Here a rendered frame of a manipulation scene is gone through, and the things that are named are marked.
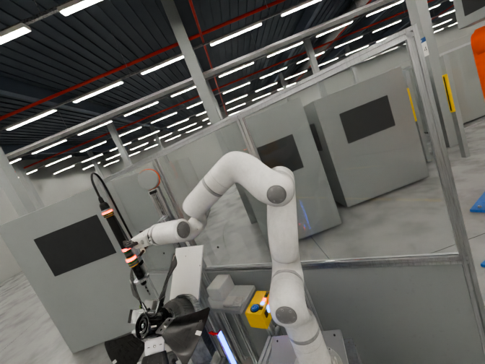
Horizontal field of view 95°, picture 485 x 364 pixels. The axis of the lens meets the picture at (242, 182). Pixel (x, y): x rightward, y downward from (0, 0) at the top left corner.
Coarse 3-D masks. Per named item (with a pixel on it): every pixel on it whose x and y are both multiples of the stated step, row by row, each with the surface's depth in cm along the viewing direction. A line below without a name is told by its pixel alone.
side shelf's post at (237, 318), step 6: (234, 318) 170; (240, 318) 171; (240, 324) 169; (240, 330) 171; (246, 330) 173; (246, 336) 172; (246, 342) 173; (252, 342) 175; (252, 348) 174; (252, 354) 174; (258, 360) 177
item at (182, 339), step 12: (204, 312) 105; (180, 324) 106; (192, 324) 102; (204, 324) 99; (168, 336) 103; (180, 336) 100; (192, 336) 97; (180, 348) 95; (192, 348) 93; (180, 360) 91
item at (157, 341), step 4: (148, 340) 111; (152, 340) 111; (156, 340) 112; (160, 340) 112; (164, 340) 112; (148, 344) 110; (152, 344) 110; (156, 344) 111; (160, 344) 111; (164, 344) 111; (148, 348) 109; (152, 348) 110; (156, 348) 110; (160, 348) 110; (164, 348) 111; (148, 352) 108; (152, 352) 109; (156, 352) 109
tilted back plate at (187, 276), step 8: (176, 248) 158; (184, 248) 153; (192, 248) 149; (200, 248) 145; (176, 256) 155; (184, 256) 150; (192, 256) 146; (200, 256) 142; (184, 264) 148; (192, 264) 144; (200, 264) 140; (176, 272) 150; (184, 272) 145; (192, 272) 142; (200, 272) 138; (176, 280) 147; (184, 280) 143; (192, 280) 139; (200, 280) 136; (176, 288) 145; (184, 288) 141; (192, 288) 137; (200, 288) 135; (176, 296) 142
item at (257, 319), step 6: (258, 294) 124; (264, 294) 122; (252, 300) 121; (258, 300) 119; (264, 306) 113; (246, 312) 114; (252, 312) 113; (258, 312) 111; (264, 312) 112; (252, 318) 113; (258, 318) 111; (264, 318) 110; (270, 318) 114; (252, 324) 114; (258, 324) 112; (264, 324) 110
